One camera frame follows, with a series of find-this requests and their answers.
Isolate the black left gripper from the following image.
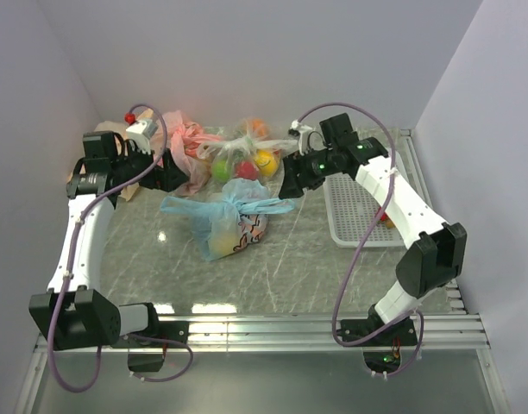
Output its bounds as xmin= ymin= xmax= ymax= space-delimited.
xmin=111 ymin=140 xmax=188 ymax=191

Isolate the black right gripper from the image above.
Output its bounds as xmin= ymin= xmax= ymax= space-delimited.
xmin=279 ymin=145 xmax=339 ymax=199

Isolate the light blue plastic bag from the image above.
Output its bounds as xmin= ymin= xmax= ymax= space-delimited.
xmin=160 ymin=179 xmax=295 ymax=261

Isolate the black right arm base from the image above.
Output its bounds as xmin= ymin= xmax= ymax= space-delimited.
xmin=336 ymin=316 xmax=424 ymax=380

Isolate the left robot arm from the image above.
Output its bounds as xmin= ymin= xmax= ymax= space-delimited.
xmin=28 ymin=129 xmax=187 ymax=350

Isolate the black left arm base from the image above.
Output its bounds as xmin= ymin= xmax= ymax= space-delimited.
xmin=113 ymin=320 xmax=192 ymax=379

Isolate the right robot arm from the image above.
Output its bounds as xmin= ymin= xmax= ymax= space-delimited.
xmin=279 ymin=113 xmax=467 ymax=345

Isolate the yellow smiley fruit in bag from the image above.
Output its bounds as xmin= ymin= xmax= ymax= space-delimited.
xmin=254 ymin=150 xmax=279 ymax=177

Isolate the pink plastic bag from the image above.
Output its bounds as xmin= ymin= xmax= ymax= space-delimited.
xmin=163 ymin=110 xmax=222 ymax=197

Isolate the beige plastic bag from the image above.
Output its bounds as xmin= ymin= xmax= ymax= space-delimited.
xmin=66 ymin=114 xmax=154 ymax=199

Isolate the clear plastic bag with fruits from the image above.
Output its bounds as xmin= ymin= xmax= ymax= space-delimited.
xmin=197 ymin=118 xmax=298 ymax=184

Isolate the red fake fruit in bag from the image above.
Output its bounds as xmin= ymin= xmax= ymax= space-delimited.
xmin=235 ymin=160 xmax=259 ymax=180

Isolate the green fake fruit in bag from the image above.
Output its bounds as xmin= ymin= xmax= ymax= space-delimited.
xmin=211 ymin=160 xmax=230 ymax=182

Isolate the white plastic basket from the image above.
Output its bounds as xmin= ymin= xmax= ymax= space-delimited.
xmin=323 ymin=151 xmax=408 ymax=248

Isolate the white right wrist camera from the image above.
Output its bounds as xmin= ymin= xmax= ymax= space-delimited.
xmin=288 ymin=120 xmax=314 ymax=154

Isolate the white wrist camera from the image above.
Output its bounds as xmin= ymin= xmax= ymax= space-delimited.
xmin=126 ymin=118 xmax=158 ymax=154
xmin=288 ymin=120 xmax=314 ymax=154

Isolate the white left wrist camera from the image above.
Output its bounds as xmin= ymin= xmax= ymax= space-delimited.
xmin=126 ymin=118 xmax=158 ymax=154

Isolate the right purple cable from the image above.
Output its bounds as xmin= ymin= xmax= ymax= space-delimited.
xmin=292 ymin=102 xmax=424 ymax=379

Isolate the aluminium mounting rail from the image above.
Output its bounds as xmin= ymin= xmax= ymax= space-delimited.
xmin=35 ymin=313 xmax=492 ymax=354

